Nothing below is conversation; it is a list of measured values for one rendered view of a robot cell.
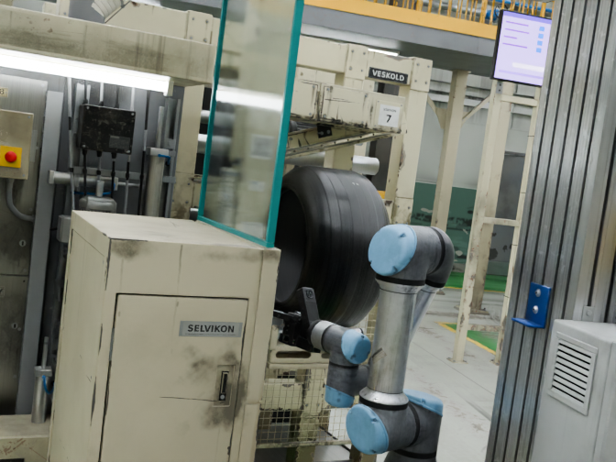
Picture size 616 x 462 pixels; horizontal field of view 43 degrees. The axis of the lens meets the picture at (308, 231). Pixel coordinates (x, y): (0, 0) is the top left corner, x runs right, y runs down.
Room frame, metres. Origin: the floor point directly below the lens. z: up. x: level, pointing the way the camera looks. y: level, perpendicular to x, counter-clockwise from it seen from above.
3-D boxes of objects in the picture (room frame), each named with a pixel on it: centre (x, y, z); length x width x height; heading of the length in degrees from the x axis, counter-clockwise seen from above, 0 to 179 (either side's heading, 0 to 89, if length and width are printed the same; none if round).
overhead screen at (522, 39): (6.37, -1.58, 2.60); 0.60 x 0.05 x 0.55; 106
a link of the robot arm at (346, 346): (1.90, -0.13, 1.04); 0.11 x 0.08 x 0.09; 42
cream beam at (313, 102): (3.09, 0.01, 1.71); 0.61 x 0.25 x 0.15; 116
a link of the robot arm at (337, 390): (1.92, -0.14, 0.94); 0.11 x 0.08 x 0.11; 132
